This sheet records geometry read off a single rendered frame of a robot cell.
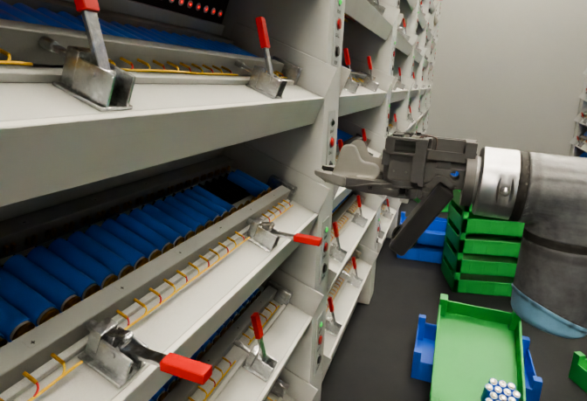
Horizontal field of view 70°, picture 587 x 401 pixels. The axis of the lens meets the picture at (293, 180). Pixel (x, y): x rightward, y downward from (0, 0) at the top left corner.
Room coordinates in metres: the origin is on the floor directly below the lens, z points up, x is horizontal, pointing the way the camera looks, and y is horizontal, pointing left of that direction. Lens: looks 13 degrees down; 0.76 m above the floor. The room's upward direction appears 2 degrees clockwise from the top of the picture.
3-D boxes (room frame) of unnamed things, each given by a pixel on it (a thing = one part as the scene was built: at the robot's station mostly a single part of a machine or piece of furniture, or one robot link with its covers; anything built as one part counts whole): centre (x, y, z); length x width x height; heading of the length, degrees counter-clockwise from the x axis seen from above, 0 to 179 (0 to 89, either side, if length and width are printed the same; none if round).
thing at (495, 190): (0.53, -0.26, 0.64); 0.10 x 0.05 x 0.09; 160
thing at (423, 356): (1.02, -0.51, 0.04); 0.30 x 0.20 x 0.08; 70
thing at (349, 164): (0.57, -0.07, 0.65); 0.09 x 0.03 x 0.06; 78
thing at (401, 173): (0.56, -0.18, 0.65); 0.12 x 0.08 x 0.09; 70
